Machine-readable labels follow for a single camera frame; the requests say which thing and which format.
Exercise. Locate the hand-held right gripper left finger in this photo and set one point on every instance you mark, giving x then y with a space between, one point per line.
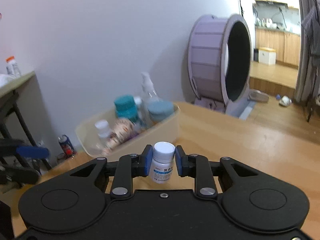
147 161

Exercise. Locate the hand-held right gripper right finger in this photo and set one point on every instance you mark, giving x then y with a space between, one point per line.
180 161

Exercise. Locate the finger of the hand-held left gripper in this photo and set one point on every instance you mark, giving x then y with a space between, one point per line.
32 152
20 177

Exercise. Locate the medium white pill bottle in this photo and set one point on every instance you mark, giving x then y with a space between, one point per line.
162 165

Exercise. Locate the cream plastic basket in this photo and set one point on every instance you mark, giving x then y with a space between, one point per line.
155 135

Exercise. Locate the brown white snack packet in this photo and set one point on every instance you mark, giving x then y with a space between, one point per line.
121 130

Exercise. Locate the clear bottle blue-grey cap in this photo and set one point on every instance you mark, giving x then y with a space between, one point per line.
160 108

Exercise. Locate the small white pill bottle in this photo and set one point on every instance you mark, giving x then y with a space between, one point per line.
102 126

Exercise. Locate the large teal bottle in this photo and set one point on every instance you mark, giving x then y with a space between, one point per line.
125 105

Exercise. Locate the spray bottle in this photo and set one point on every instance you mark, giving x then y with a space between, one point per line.
147 90

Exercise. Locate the blue soda can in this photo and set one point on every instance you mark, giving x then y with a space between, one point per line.
66 145

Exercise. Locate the wooden desk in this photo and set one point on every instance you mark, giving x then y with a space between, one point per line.
225 140

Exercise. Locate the clear bottle orange cap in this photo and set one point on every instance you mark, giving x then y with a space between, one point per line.
11 67

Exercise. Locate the grey slipper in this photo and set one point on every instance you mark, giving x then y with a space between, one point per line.
258 96

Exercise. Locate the purple cat wheel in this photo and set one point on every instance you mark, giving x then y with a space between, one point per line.
207 55

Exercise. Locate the white foam box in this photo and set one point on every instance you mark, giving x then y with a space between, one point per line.
267 56

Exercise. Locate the grey curtain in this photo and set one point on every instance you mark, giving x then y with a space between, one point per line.
303 80

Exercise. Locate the wooden kitchen cabinet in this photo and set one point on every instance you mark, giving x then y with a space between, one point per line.
287 45

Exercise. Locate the row of kitchen dishes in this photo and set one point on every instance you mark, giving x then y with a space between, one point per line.
268 25

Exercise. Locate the grey hanging clothes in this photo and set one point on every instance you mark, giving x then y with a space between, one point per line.
313 35

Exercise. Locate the black frame side table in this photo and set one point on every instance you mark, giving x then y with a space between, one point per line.
15 100

